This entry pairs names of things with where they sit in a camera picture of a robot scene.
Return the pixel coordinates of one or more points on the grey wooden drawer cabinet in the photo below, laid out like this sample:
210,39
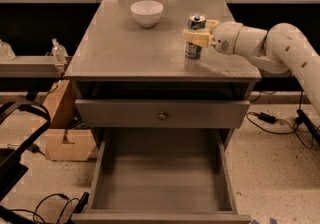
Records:
119,59

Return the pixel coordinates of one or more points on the open grey lower drawer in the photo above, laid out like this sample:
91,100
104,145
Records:
161,176

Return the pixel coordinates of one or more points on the clear bottle far left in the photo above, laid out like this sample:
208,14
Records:
6,52

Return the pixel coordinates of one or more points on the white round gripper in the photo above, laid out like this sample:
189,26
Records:
226,37

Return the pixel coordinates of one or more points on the brown cardboard box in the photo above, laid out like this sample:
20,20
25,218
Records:
63,141

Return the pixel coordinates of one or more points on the black power adapter with cable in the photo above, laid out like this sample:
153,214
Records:
273,120

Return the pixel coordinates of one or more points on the blue silver redbull can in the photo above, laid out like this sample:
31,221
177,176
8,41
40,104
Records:
196,21

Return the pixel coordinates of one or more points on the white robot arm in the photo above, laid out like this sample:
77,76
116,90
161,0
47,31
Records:
282,48

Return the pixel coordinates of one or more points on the white ceramic bowl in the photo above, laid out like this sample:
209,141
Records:
147,13

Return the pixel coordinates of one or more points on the clear pump bottle left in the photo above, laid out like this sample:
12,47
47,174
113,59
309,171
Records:
59,52

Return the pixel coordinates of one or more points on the grey upper drawer with knob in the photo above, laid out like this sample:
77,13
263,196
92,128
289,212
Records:
162,113

